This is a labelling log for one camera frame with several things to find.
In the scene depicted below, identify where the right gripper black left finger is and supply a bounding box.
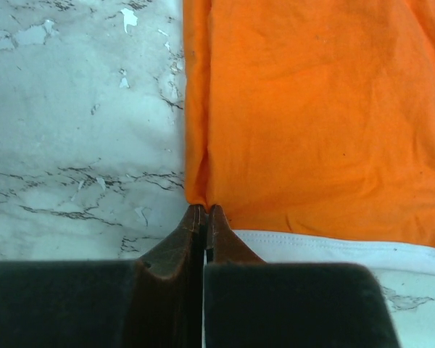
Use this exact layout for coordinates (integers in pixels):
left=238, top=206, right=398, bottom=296
left=0, top=205, right=206, bottom=347

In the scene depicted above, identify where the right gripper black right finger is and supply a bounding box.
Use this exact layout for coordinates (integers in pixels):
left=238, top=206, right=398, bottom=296
left=204, top=205, right=399, bottom=348

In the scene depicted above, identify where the bright orange underwear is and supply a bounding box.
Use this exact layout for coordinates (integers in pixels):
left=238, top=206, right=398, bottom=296
left=183, top=0, right=435, bottom=273

